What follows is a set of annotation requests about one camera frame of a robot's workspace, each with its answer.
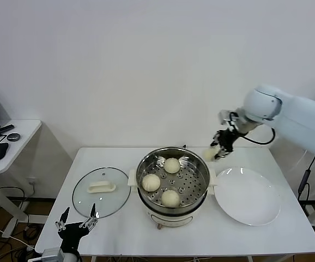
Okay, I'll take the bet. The white side table with laptop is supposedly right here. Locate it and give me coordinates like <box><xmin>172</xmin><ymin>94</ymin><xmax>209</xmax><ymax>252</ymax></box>
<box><xmin>0</xmin><ymin>119</ymin><xmax>43</xmax><ymax>238</ymax></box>

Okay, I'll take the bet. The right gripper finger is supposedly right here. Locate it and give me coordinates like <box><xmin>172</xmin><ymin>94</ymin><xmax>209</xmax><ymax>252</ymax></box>
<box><xmin>209</xmin><ymin>131</ymin><xmax>221</xmax><ymax>148</ymax></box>
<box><xmin>214</xmin><ymin>148</ymin><xmax>233</xmax><ymax>160</ymax></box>

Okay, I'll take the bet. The glass lid with cream handle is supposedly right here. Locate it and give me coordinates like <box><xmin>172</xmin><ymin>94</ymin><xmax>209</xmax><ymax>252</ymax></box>
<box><xmin>72</xmin><ymin>166</ymin><xmax>132</xmax><ymax>218</ymax></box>

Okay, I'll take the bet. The white floor cable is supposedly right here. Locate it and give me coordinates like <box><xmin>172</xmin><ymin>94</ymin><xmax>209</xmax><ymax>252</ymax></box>
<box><xmin>0</xmin><ymin>219</ymin><xmax>35</xmax><ymax>251</ymax></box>

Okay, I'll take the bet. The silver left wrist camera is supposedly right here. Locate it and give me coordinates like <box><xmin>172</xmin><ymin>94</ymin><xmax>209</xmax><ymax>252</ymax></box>
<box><xmin>41</xmin><ymin>247</ymin><xmax>65</xmax><ymax>262</ymax></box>

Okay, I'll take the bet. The black floor cable bundle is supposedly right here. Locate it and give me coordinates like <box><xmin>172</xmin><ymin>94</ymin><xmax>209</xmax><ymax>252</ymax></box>
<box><xmin>0</xmin><ymin>186</ymin><xmax>40</xmax><ymax>262</ymax></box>

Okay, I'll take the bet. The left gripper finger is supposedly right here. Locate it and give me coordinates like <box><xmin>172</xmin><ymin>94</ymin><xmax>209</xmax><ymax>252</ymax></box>
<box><xmin>81</xmin><ymin>203</ymin><xmax>99</xmax><ymax>229</ymax></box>
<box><xmin>54</xmin><ymin>207</ymin><xmax>70</xmax><ymax>232</ymax></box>

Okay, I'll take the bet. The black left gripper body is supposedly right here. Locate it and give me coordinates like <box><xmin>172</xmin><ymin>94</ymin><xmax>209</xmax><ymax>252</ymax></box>
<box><xmin>58</xmin><ymin>222</ymin><xmax>89</xmax><ymax>251</ymax></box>

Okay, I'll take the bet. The white round plate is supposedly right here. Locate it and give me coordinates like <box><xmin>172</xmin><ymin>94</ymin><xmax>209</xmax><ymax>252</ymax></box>
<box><xmin>214</xmin><ymin>167</ymin><xmax>281</xmax><ymax>226</ymax></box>

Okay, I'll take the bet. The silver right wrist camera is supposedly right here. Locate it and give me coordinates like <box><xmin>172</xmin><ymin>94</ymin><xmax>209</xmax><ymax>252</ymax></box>
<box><xmin>219</xmin><ymin>109</ymin><xmax>232</xmax><ymax>126</ymax></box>

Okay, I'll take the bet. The black cable with inline adapter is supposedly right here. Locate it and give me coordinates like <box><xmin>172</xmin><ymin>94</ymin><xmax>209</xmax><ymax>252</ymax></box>
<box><xmin>298</xmin><ymin>154</ymin><xmax>315</xmax><ymax>203</ymax></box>

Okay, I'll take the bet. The black remote stick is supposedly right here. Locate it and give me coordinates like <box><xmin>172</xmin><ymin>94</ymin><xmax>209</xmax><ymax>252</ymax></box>
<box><xmin>0</xmin><ymin>124</ymin><xmax>15</xmax><ymax>136</ymax></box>

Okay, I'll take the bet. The white wall outlet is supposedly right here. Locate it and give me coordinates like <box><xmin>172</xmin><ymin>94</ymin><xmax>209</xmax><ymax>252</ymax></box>
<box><xmin>27</xmin><ymin>176</ymin><xmax>40</xmax><ymax>189</ymax></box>

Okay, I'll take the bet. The perforated steel steamer basket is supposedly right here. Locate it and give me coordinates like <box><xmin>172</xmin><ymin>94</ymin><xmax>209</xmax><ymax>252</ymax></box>
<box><xmin>136</xmin><ymin>147</ymin><xmax>210</xmax><ymax>210</ymax></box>

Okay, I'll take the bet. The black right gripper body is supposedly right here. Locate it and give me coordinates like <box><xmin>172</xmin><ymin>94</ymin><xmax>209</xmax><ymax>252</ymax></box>
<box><xmin>217</xmin><ymin>128</ymin><xmax>241</xmax><ymax>151</ymax></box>

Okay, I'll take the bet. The white steamed baozi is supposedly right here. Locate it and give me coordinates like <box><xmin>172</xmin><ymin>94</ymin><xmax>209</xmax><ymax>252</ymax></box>
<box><xmin>204</xmin><ymin>147</ymin><xmax>219</xmax><ymax>162</ymax></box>
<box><xmin>164</xmin><ymin>157</ymin><xmax>180</xmax><ymax>174</ymax></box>
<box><xmin>142</xmin><ymin>174</ymin><xmax>161</xmax><ymax>192</ymax></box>
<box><xmin>161</xmin><ymin>189</ymin><xmax>181</xmax><ymax>208</ymax></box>

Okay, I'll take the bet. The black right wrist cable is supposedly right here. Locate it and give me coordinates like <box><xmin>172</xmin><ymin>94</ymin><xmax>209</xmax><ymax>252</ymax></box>
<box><xmin>229</xmin><ymin>111</ymin><xmax>277</xmax><ymax>145</ymax></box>

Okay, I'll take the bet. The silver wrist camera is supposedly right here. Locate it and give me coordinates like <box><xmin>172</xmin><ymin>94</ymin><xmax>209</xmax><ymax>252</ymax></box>
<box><xmin>219</xmin><ymin>109</ymin><xmax>232</xmax><ymax>126</ymax></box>
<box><xmin>41</xmin><ymin>247</ymin><xmax>65</xmax><ymax>262</ymax></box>

